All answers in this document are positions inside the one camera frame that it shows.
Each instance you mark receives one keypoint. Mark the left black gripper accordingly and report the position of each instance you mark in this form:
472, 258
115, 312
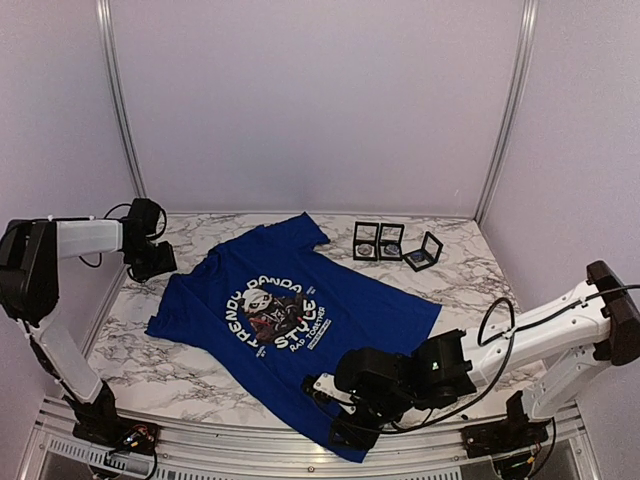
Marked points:
165, 266

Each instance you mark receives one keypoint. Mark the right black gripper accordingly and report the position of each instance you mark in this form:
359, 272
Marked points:
356, 438

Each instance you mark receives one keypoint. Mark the blue printed t-shirt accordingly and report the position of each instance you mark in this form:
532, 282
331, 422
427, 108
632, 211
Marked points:
273, 310

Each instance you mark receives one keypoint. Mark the pink round brooch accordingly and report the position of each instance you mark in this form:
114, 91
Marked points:
365, 250

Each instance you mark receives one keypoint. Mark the dark blue round brooch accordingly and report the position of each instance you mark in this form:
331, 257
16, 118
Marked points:
391, 249

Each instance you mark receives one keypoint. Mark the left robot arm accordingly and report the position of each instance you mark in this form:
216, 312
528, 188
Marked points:
31, 252

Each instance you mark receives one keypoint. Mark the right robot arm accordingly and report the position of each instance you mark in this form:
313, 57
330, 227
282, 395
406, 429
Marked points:
592, 327

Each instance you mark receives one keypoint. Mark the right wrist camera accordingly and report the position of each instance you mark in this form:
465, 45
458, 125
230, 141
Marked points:
323, 390

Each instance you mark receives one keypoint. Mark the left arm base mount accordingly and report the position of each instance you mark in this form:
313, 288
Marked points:
99, 423

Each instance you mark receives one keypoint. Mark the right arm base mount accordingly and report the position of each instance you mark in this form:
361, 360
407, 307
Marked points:
514, 432

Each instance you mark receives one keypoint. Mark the black wire frame cube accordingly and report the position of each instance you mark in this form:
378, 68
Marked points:
365, 232

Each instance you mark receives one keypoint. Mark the aluminium front rail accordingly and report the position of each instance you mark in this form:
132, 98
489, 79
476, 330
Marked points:
192, 450

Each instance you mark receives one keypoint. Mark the left aluminium corner post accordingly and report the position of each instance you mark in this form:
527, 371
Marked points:
105, 19

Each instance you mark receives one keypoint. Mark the aluminium corner post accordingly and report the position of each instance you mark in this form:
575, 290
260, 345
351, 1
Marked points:
515, 93
105, 19

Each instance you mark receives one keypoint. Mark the right aluminium corner post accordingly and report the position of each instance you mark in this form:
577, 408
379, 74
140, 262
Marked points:
515, 93

